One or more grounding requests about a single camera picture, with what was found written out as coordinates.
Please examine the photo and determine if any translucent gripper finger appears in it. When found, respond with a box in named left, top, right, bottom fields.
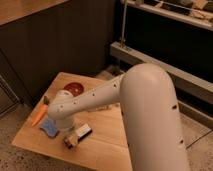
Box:
left=64, top=134, right=79, bottom=148

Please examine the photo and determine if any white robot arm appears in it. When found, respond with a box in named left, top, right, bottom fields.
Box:
left=48, top=63, right=190, bottom=171

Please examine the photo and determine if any blue sponge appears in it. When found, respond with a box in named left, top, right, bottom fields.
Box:
left=39, top=118, right=59, bottom=138

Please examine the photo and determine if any orange toy carrot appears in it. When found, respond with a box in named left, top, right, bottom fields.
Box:
left=32, top=96, right=49, bottom=126

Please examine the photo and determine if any wooden table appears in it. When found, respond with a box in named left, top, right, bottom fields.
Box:
left=11, top=71, right=134, bottom=171

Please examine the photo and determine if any red bowl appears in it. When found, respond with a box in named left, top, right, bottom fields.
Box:
left=64, top=82, right=84, bottom=97

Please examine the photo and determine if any metal shelf rack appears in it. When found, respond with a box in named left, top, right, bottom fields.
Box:
left=110, top=0, right=213, bottom=129

